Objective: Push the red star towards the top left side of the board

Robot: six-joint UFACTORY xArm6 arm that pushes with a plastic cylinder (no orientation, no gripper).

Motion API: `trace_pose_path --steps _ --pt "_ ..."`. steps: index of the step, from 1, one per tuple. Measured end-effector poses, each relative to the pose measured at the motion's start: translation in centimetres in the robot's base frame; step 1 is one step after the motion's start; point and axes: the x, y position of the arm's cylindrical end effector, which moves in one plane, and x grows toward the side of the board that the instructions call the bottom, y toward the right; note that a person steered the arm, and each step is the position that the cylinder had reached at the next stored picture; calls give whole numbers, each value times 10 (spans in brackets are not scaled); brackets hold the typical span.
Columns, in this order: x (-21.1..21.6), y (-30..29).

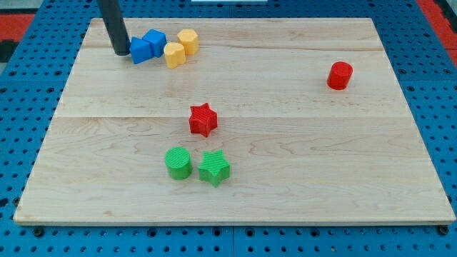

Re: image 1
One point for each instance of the green cylinder block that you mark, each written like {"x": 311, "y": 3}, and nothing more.
{"x": 178, "y": 163}

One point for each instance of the red cylinder block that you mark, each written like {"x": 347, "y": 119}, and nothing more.
{"x": 339, "y": 75}

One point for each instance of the yellow heart block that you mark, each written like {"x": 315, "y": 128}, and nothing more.
{"x": 174, "y": 54}

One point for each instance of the blue triangle block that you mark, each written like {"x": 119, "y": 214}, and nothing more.
{"x": 140, "y": 50}

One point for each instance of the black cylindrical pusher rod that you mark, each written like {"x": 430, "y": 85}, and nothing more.
{"x": 115, "y": 26}

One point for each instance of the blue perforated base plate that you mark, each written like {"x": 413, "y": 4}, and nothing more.
{"x": 32, "y": 82}

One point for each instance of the blue cube block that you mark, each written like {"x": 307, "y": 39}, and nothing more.
{"x": 157, "y": 41}

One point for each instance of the yellow hexagon block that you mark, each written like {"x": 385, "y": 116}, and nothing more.
{"x": 190, "y": 40}

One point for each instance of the green star block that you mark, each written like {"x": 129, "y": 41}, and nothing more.
{"x": 214, "y": 168}

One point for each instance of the red star block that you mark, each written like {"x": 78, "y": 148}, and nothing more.
{"x": 202, "y": 119}

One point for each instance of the light wooden board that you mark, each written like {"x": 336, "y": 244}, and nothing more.
{"x": 301, "y": 153}

